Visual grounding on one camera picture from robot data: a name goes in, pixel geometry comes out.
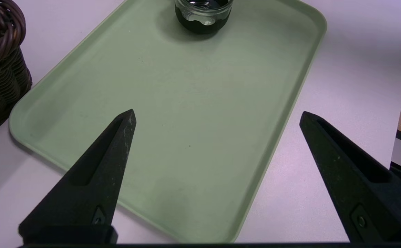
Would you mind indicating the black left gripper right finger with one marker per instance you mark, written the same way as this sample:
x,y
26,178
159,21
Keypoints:
x,y
366,193

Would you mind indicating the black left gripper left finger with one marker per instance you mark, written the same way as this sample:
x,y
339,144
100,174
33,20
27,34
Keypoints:
x,y
86,193

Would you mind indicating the small glass jar black base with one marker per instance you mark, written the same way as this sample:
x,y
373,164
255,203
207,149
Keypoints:
x,y
204,24

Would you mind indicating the dark brown wicker basket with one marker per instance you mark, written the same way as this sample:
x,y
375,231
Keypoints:
x,y
0,69

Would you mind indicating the light green plastic tray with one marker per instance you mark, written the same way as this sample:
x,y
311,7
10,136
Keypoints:
x,y
186,103

